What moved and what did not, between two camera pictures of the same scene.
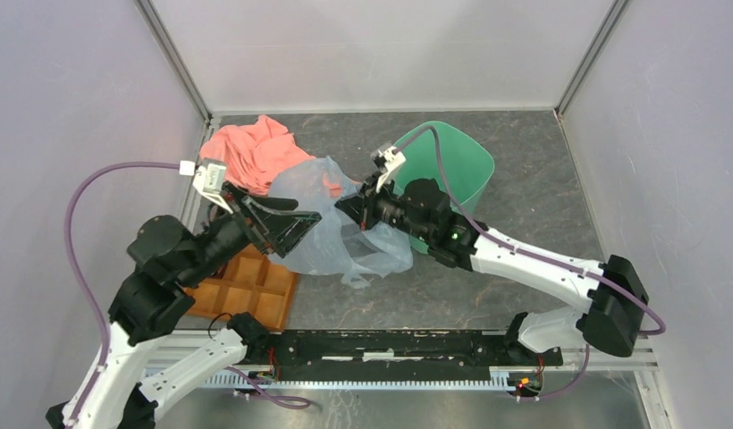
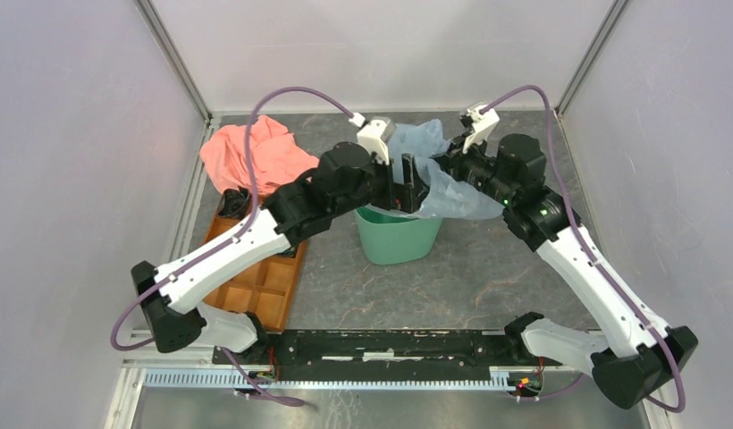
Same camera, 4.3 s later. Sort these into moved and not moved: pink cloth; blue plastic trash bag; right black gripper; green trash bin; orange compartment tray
Moved: blue plastic trash bag; right black gripper; green trash bin
Not moved: pink cloth; orange compartment tray
